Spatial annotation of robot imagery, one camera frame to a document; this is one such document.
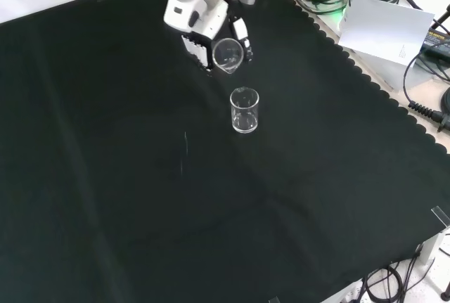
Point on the small clear glass beaker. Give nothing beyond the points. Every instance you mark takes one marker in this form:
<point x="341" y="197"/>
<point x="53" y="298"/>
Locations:
<point x="228" y="55"/>

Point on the grey table leg bracket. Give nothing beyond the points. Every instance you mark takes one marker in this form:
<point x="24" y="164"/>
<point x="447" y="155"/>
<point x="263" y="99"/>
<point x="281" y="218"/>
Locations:
<point x="431" y="245"/>

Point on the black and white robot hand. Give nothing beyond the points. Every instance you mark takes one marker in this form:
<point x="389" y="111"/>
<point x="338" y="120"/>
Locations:
<point x="202" y="22"/>

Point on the pale board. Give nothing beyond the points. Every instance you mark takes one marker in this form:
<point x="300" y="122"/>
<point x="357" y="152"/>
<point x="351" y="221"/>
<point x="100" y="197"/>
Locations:
<point x="385" y="34"/>

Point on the black power adapter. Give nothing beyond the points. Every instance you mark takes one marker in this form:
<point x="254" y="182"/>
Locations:
<point x="437" y="41"/>

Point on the black table cloth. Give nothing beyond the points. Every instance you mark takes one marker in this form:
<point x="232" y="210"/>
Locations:
<point x="197" y="162"/>

